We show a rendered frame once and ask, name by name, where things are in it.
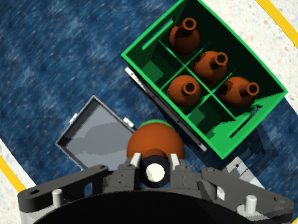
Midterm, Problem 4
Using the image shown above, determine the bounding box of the green crate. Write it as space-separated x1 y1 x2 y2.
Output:
121 0 288 160

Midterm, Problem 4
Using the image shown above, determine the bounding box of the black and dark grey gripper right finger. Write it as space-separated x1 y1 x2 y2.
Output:
169 154 294 224

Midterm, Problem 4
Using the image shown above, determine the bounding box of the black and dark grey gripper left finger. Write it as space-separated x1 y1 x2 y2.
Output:
17 153 142 224

